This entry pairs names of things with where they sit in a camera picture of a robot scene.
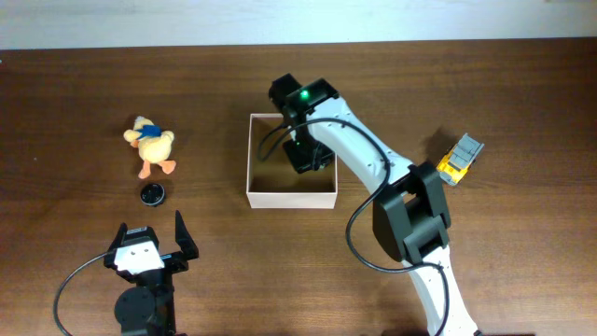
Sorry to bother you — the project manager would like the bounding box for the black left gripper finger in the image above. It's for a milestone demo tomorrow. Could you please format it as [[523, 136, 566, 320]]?
[[175, 210, 199, 259], [108, 223, 128, 252]]

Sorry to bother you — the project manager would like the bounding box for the yellow grey toy dump truck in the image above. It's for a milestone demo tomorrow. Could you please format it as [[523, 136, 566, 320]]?
[[436, 133, 484, 186]]

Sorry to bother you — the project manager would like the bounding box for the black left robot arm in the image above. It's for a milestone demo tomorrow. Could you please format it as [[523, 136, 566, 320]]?
[[104, 212, 199, 336]]

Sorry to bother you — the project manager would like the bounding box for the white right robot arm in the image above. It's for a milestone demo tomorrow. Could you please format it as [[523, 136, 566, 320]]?
[[268, 74, 481, 335]]

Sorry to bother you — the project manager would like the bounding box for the black round knob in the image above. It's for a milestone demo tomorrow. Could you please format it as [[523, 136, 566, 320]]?
[[140, 183, 166, 207]]

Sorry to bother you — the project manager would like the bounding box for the pink open box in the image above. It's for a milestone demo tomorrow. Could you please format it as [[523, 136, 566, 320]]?
[[245, 114, 339, 209]]

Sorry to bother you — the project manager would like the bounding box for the yellow plush duck toy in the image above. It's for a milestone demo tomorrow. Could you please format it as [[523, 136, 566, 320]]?
[[123, 116, 177, 179]]

